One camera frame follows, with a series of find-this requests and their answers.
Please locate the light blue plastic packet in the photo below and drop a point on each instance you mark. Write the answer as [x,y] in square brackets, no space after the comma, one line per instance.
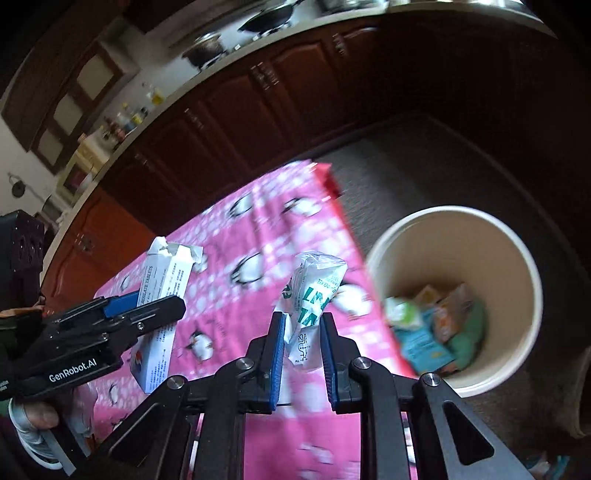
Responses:
[420,346]

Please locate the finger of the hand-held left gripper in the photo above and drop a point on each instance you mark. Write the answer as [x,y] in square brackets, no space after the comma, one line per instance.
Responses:
[157,318]
[121,304]

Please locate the white plastic wrapper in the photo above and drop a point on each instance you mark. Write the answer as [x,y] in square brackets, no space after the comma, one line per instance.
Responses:
[314,286]

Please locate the row of condiment bottles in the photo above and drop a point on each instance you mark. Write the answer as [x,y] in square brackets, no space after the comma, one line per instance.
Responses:
[124,117]

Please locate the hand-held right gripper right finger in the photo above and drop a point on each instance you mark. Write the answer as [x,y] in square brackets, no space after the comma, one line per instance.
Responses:
[330,360]

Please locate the person's left hand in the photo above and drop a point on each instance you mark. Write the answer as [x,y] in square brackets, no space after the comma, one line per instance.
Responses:
[41,417]

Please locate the steel pot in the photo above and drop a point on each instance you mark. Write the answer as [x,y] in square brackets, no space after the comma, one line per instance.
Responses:
[351,4]

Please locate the black wok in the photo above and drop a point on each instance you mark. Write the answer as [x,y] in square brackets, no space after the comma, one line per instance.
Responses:
[272,16]

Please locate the beige kitchen countertop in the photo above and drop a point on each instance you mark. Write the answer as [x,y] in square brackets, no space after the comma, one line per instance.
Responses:
[461,11]

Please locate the cream plastic bucket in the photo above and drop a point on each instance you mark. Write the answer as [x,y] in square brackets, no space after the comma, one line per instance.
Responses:
[461,249]

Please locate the reddish wooden cabinet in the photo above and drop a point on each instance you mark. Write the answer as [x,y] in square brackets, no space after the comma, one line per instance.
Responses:
[92,258]

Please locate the small yellow box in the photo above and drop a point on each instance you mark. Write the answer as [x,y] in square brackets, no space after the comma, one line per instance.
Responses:
[427,295]

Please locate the dark cooking pot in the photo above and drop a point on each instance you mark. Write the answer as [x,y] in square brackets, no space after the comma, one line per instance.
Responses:
[205,48]

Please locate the pink penguin print blanket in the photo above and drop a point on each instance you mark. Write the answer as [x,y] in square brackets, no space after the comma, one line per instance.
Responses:
[258,221]

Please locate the white green packet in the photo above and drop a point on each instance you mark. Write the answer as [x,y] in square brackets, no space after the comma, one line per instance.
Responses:
[401,314]

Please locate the dark brown kitchen cabinets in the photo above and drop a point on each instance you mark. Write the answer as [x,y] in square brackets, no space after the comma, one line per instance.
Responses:
[295,92]

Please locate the white torn cardboard box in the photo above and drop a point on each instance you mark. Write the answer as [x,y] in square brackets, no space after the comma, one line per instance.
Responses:
[161,277]

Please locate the blue patterned item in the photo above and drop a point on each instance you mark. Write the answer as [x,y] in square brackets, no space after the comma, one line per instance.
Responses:
[549,466]

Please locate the brown wall cabinets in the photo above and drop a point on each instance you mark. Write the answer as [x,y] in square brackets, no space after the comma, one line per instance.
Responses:
[92,69]

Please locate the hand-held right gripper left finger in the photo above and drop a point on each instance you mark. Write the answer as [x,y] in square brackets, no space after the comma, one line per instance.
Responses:
[277,360]

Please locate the black round wall hanger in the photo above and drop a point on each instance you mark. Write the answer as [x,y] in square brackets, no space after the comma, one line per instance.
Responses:
[17,187]

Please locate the green item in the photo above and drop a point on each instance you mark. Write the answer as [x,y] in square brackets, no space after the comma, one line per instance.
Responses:
[468,344]

